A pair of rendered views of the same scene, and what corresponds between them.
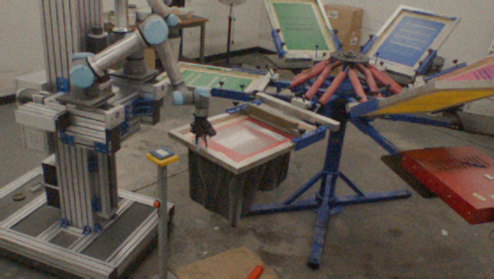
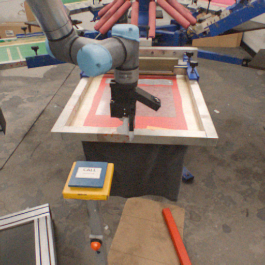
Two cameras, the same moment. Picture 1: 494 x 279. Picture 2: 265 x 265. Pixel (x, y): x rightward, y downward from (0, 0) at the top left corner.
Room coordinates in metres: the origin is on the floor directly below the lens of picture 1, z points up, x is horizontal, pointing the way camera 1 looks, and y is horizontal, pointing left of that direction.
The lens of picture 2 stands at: (1.79, 0.64, 1.48)
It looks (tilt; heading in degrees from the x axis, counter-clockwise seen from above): 36 degrees down; 321
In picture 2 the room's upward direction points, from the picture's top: straight up
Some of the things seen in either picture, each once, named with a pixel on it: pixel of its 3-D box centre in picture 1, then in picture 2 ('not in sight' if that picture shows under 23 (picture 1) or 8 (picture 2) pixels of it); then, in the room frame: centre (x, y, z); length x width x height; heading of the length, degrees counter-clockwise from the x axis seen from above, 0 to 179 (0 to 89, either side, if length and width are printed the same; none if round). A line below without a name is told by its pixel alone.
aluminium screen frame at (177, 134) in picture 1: (248, 133); (137, 89); (2.59, -0.05, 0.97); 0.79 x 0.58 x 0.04; 137
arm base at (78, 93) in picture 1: (85, 86); not in sight; (2.30, 0.84, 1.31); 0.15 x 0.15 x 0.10
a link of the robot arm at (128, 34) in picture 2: (201, 97); (124, 47); (2.33, 0.22, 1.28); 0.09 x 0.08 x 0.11; 106
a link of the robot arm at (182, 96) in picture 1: (183, 96); (97, 56); (2.32, 0.32, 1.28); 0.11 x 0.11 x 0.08; 16
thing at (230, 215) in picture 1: (212, 182); (134, 166); (2.38, 0.15, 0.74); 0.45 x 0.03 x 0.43; 47
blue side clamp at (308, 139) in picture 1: (308, 138); (189, 71); (2.58, -0.42, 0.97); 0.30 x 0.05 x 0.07; 137
